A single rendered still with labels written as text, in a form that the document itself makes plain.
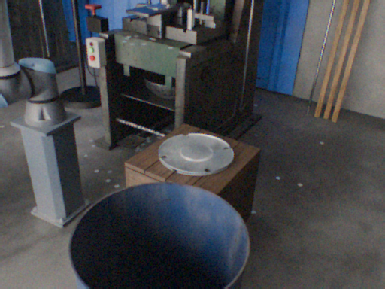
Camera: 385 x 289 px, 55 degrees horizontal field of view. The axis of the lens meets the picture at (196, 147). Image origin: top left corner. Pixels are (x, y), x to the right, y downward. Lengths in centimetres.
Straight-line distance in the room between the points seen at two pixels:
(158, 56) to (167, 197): 89
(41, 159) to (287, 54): 203
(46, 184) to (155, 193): 64
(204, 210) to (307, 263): 63
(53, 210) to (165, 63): 82
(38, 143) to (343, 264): 126
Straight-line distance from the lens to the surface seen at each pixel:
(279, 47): 297
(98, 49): 191
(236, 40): 208
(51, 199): 165
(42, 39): 338
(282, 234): 168
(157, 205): 112
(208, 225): 110
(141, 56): 188
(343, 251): 169
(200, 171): 133
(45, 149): 151
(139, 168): 137
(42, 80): 144
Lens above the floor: 111
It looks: 30 degrees down
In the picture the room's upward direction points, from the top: 3 degrees clockwise
